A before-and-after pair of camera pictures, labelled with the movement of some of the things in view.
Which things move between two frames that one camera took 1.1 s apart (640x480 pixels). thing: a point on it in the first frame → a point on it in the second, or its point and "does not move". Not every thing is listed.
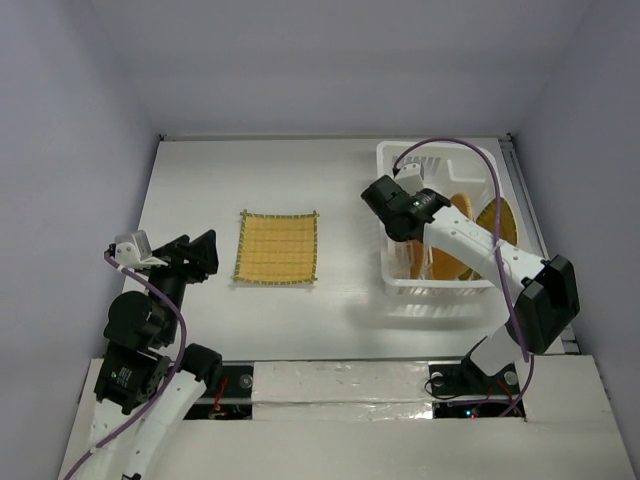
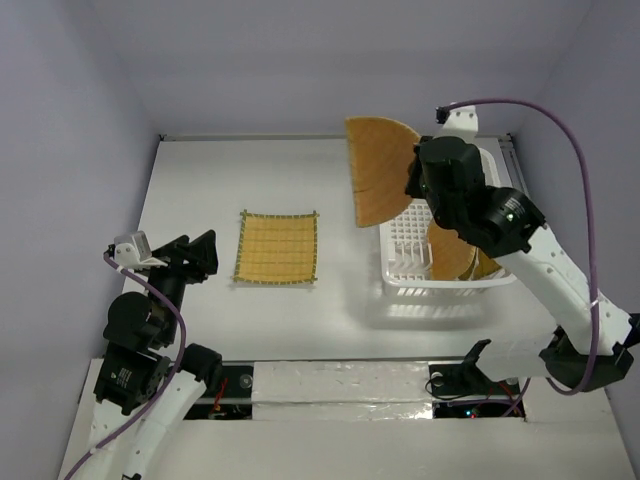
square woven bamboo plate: [276, 248] does not move
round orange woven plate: [415, 254] → [381, 152]
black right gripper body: [379, 198] → [415, 178]
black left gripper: [198, 257] does not move
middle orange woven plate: [444, 266] does not move
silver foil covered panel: [341, 391] does not move
